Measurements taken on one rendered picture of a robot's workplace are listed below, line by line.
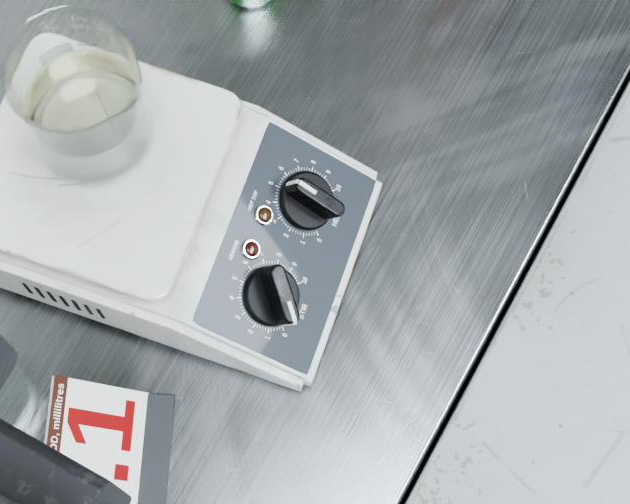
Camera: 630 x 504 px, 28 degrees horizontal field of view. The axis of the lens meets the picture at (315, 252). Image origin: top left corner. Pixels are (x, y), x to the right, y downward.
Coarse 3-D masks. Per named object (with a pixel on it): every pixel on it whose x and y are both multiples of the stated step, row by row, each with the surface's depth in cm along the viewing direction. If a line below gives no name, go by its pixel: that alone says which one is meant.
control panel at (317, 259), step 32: (256, 160) 66; (288, 160) 67; (320, 160) 68; (256, 192) 66; (352, 192) 69; (256, 224) 66; (288, 224) 67; (352, 224) 69; (224, 256) 65; (256, 256) 66; (288, 256) 67; (320, 256) 68; (224, 288) 65; (320, 288) 68; (224, 320) 65; (320, 320) 67; (288, 352) 66
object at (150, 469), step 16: (80, 384) 66; (96, 384) 67; (144, 400) 69; (160, 400) 69; (48, 416) 65; (144, 416) 69; (160, 416) 69; (144, 432) 68; (160, 432) 68; (144, 448) 68; (160, 448) 68; (144, 464) 68; (160, 464) 68; (144, 480) 68; (160, 480) 68; (144, 496) 67; (160, 496) 67
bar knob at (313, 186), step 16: (304, 176) 67; (320, 176) 68; (288, 192) 66; (304, 192) 66; (320, 192) 66; (288, 208) 67; (304, 208) 67; (320, 208) 66; (336, 208) 66; (304, 224) 67; (320, 224) 68
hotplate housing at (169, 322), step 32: (256, 128) 67; (288, 128) 68; (352, 160) 70; (224, 192) 66; (224, 224) 65; (0, 256) 64; (192, 256) 64; (352, 256) 69; (32, 288) 67; (64, 288) 64; (96, 288) 64; (192, 288) 64; (96, 320) 69; (128, 320) 66; (160, 320) 64; (192, 320) 64; (192, 352) 68; (224, 352) 65; (256, 352) 65; (320, 352) 68; (288, 384) 67
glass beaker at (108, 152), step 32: (32, 32) 58; (64, 32) 59; (96, 32) 59; (128, 32) 57; (0, 64) 57; (32, 64) 60; (128, 64) 61; (32, 128) 57; (96, 128) 57; (128, 128) 59; (64, 160) 60; (96, 160) 60; (128, 160) 62
